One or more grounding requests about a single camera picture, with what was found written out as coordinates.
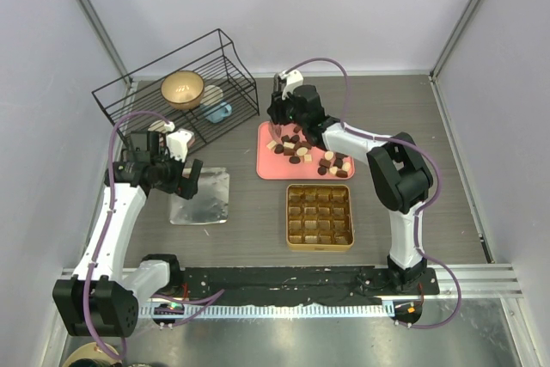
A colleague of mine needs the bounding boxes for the gold bowl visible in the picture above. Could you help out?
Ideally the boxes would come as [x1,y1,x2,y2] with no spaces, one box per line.
[161,70,205,110]

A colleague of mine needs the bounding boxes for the pink cup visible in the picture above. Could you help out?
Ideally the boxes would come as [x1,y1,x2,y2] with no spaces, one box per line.
[148,119,195,147]

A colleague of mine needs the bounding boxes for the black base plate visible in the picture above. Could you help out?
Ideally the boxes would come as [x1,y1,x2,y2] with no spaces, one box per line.
[158,266,440,307]

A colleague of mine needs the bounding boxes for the pink tray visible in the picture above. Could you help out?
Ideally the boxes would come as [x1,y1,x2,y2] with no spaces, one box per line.
[256,121,355,180]

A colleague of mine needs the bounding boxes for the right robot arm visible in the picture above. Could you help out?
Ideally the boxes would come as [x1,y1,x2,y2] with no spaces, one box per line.
[267,81,433,294]

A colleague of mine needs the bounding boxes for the gold chocolate box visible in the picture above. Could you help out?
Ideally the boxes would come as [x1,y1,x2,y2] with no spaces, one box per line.
[285,184,355,253]

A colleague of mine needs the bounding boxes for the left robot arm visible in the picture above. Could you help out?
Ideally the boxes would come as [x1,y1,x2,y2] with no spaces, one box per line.
[52,129,203,338]

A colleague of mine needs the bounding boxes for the round object bottom left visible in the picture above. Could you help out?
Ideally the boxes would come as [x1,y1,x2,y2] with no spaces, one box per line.
[61,343,122,367]

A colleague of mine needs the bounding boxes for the silver box lid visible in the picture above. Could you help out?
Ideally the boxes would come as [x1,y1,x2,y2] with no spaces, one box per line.
[168,168,230,225]

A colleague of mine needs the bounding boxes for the white cable duct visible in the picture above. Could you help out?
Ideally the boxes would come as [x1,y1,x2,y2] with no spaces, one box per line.
[138,301,394,320]

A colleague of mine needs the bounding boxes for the black wire rack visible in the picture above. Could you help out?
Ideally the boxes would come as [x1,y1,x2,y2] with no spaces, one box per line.
[92,28,260,152]

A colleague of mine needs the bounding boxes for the metal tongs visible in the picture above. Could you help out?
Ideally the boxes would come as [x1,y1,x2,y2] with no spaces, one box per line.
[268,120,282,142]

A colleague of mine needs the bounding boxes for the blue cup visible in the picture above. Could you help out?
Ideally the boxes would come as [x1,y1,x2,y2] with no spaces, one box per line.
[203,101,232,124]

